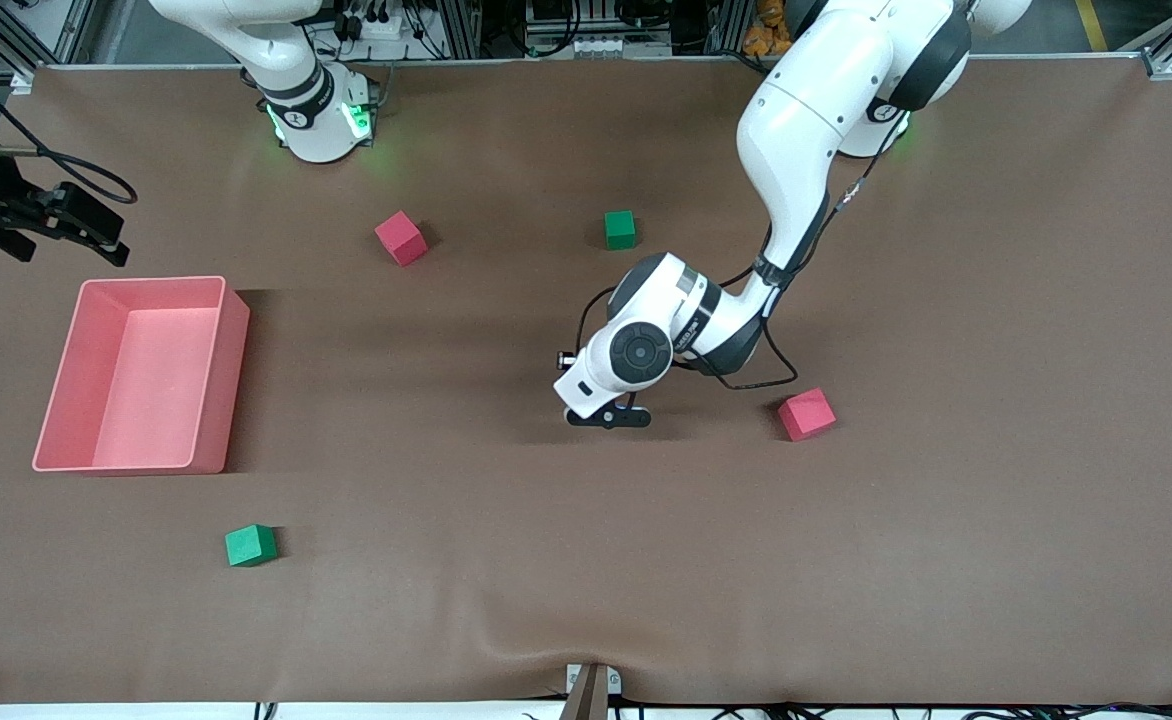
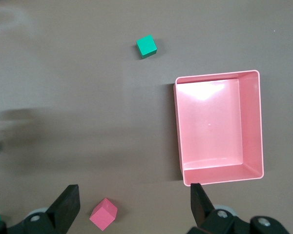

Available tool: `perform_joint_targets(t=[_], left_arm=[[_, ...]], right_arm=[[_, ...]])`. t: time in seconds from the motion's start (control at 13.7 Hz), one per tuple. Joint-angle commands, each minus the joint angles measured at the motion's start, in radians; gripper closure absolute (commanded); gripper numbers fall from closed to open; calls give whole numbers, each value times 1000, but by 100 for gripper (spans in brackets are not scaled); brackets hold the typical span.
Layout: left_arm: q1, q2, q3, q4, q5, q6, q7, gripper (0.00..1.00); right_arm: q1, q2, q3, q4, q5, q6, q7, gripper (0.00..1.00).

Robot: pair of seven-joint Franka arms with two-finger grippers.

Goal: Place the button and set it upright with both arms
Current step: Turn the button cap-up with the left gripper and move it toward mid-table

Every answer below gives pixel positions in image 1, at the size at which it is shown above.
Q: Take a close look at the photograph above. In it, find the pink plastic bin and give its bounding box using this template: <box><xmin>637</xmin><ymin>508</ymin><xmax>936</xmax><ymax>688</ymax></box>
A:
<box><xmin>32</xmin><ymin>275</ymin><xmax>251</xmax><ymax>476</ymax></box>

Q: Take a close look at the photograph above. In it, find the pink cube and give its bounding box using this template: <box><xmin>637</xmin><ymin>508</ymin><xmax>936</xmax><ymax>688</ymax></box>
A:
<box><xmin>374</xmin><ymin>210</ymin><xmax>430</xmax><ymax>268</ymax></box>
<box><xmin>777</xmin><ymin>387</ymin><xmax>838</xmax><ymax>443</ymax></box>

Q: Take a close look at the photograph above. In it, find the white power strip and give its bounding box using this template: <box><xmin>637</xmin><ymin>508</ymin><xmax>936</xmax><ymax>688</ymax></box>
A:
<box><xmin>341</xmin><ymin>10</ymin><xmax>417</xmax><ymax>43</ymax></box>

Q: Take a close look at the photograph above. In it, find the brown table cover mat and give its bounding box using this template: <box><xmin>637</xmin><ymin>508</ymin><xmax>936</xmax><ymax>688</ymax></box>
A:
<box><xmin>0</xmin><ymin>55</ymin><xmax>1172</xmax><ymax>706</ymax></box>

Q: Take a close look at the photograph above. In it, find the orange snack bags pile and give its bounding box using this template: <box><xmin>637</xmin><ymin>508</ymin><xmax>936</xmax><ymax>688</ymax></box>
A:
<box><xmin>743</xmin><ymin>0</ymin><xmax>792</xmax><ymax>57</ymax></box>

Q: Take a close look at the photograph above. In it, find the metal table edge bracket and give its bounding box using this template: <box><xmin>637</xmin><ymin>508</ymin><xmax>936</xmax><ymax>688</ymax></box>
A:
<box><xmin>561</xmin><ymin>662</ymin><xmax>624</xmax><ymax>720</ymax></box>

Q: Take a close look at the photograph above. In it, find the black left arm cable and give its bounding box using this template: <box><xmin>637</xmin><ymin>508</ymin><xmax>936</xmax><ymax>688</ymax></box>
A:
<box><xmin>578</xmin><ymin>120</ymin><xmax>907</xmax><ymax>391</ymax></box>

